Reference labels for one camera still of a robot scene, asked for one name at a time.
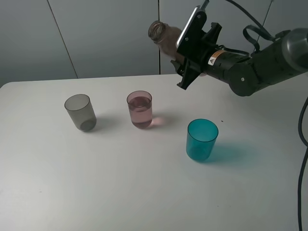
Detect teal translucent plastic cup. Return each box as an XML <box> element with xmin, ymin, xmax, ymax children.
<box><xmin>186</xmin><ymin>118</ymin><xmax>218</xmax><ymax>162</ymax></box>

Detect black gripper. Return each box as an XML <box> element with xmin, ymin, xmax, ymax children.
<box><xmin>170</xmin><ymin>23</ymin><xmax>221</xmax><ymax>90</ymax></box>

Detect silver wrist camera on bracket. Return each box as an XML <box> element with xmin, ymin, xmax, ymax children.
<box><xmin>176</xmin><ymin>0</ymin><xmax>210</xmax><ymax>57</ymax></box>

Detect brown transparent plastic bottle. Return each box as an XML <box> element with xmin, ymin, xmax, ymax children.
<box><xmin>148</xmin><ymin>20</ymin><xmax>185</xmax><ymax>74</ymax></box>

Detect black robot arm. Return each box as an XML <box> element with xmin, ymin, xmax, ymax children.
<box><xmin>172</xmin><ymin>23</ymin><xmax>308</xmax><ymax>97</ymax></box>

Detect grey translucent plastic cup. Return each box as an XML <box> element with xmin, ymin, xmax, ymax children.
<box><xmin>64</xmin><ymin>94</ymin><xmax>97</xmax><ymax>132</ymax></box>

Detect pink translucent plastic cup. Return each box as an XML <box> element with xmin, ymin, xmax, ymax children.
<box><xmin>127</xmin><ymin>90</ymin><xmax>153</xmax><ymax>129</ymax></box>

